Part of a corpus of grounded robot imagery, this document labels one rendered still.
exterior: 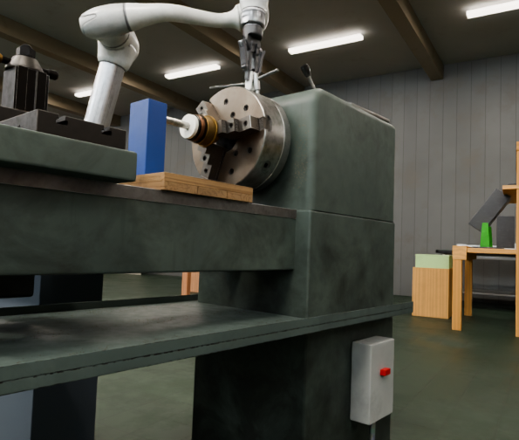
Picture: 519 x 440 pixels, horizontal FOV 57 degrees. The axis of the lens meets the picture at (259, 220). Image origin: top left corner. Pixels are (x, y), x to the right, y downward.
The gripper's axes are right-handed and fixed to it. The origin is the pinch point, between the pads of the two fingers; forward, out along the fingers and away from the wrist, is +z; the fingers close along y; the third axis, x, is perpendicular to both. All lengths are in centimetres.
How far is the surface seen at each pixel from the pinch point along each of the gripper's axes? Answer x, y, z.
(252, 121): 25.5, 26.8, 24.6
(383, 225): 34, -41, 50
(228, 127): 19.1, 29.7, 26.1
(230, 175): 14.8, 23.7, 38.7
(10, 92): 5, 85, 28
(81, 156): 35, 83, 45
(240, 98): 17.4, 23.7, 15.5
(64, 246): 29, 82, 61
